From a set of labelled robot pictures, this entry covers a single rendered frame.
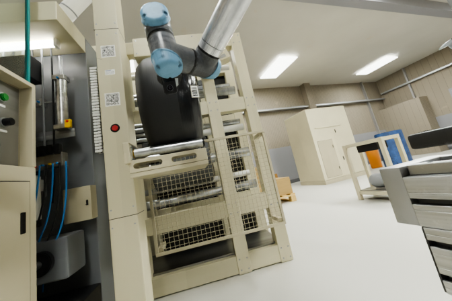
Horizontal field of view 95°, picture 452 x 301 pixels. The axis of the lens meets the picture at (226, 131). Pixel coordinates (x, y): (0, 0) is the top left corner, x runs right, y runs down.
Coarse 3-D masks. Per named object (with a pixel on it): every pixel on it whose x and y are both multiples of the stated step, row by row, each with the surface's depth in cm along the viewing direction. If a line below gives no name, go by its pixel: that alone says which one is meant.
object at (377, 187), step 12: (348, 144) 303; (360, 144) 286; (372, 144) 277; (384, 144) 258; (396, 144) 270; (348, 156) 307; (384, 156) 257; (348, 168) 307; (372, 180) 285; (360, 192) 295; (372, 192) 278; (384, 192) 263
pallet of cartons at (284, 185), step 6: (258, 180) 382; (276, 180) 393; (282, 180) 396; (288, 180) 399; (282, 186) 393; (288, 186) 396; (282, 192) 390; (288, 192) 393; (282, 198) 430; (288, 198) 417; (294, 198) 389
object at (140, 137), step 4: (136, 124) 149; (140, 124) 149; (136, 128) 160; (140, 128) 148; (136, 132) 147; (140, 132) 160; (144, 132) 160; (136, 136) 147; (140, 136) 147; (144, 136) 148; (136, 140) 145; (140, 140) 145; (144, 140) 146; (140, 144) 146; (152, 164) 156
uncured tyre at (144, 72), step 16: (144, 64) 101; (144, 80) 95; (192, 80) 101; (144, 96) 94; (160, 96) 94; (176, 96) 95; (144, 112) 95; (160, 112) 95; (176, 112) 96; (192, 112) 98; (144, 128) 99; (160, 128) 97; (176, 128) 99; (192, 128) 102; (160, 144) 103
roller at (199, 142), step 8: (168, 144) 101; (176, 144) 101; (184, 144) 102; (192, 144) 103; (200, 144) 103; (136, 152) 98; (144, 152) 99; (152, 152) 99; (160, 152) 100; (168, 152) 102
